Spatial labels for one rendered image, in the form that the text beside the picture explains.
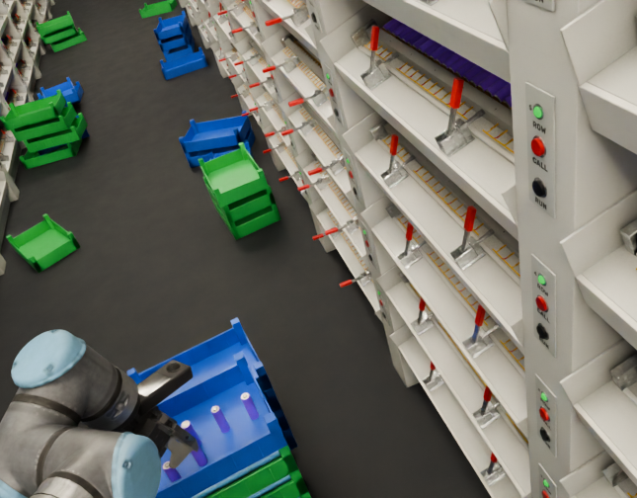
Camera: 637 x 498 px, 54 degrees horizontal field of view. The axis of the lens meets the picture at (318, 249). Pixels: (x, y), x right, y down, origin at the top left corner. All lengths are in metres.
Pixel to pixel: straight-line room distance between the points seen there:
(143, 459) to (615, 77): 0.62
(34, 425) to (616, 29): 0.76
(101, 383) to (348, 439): 0.89
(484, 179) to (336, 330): 1.25
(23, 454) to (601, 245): 0.68
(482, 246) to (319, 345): 1.06
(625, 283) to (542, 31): 0.23
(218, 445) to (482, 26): 0.90
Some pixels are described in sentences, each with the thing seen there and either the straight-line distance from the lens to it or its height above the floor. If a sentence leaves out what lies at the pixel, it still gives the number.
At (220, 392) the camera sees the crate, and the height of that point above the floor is 0.40.
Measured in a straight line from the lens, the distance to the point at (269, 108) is 2.52.
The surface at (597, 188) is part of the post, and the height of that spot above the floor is 1.02.
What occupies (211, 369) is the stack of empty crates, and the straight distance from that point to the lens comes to 1.62.
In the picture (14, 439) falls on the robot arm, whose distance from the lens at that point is 0.87.
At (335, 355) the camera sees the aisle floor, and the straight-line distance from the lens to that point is 1.87.
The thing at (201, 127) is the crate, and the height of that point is 0.11.
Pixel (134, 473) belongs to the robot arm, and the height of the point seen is 0.78.
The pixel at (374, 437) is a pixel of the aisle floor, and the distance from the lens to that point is 1.67.
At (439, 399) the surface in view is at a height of 0.17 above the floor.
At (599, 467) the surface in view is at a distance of 0.90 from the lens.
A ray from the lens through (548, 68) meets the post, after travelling 0.54.
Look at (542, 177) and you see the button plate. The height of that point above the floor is 1.02.
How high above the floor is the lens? 1.35
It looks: 36 degrees down
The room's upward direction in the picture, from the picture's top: 17 degrees counter-clockwise
